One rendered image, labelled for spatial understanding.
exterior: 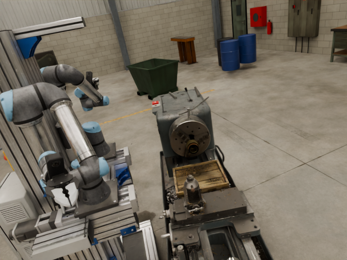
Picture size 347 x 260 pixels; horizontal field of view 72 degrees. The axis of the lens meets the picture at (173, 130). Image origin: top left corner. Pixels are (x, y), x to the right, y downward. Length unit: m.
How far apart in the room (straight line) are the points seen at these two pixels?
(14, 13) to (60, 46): 1.83
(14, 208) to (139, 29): 10.73
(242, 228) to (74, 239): 0.85
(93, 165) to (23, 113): 0.35
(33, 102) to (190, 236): 0.97
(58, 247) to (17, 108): 0.68
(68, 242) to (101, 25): 10.62
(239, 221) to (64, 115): 1.03
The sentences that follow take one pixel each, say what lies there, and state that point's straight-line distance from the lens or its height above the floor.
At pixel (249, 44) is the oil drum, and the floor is 0.61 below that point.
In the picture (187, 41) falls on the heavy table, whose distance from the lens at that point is 9.98.
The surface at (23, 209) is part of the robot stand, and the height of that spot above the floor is 1.15.
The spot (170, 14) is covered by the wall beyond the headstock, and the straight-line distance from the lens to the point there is 12.29.
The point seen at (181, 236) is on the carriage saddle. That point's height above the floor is 0.91.
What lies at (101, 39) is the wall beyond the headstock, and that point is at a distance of 11.52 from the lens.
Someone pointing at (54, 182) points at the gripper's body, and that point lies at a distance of 0.80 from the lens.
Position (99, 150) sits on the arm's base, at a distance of 1.75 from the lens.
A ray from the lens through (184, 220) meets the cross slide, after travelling 1.40.
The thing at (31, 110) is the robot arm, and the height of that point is 1.72.
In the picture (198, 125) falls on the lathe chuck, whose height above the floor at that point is 1.19.
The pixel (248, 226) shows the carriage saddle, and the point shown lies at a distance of 1.43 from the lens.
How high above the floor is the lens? 1.97
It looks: 26 degrees down
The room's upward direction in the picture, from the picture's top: 11 degrees counter-clockwise
